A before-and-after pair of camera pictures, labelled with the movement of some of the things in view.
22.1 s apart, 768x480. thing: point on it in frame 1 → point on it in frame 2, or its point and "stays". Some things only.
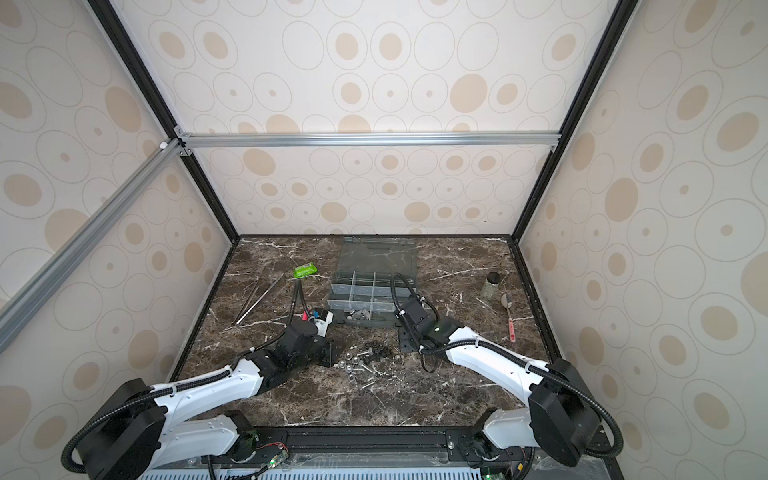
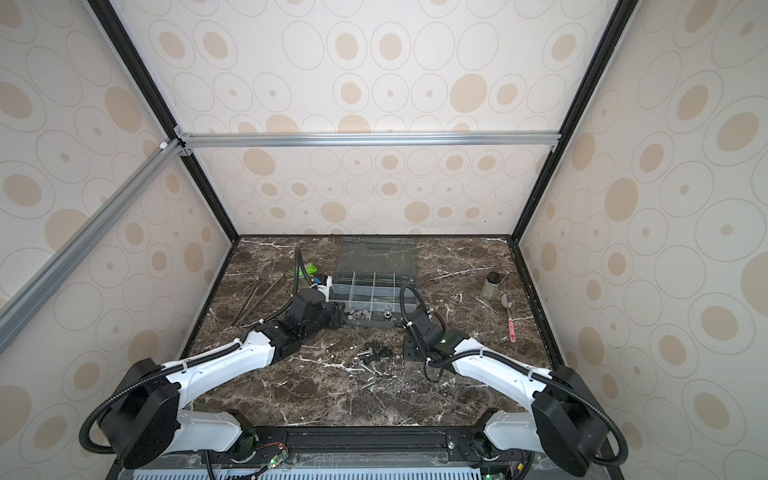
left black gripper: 328,354 → 336,316
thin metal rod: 253,297 stays
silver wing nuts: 359,314 stays
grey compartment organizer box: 361,292 stays
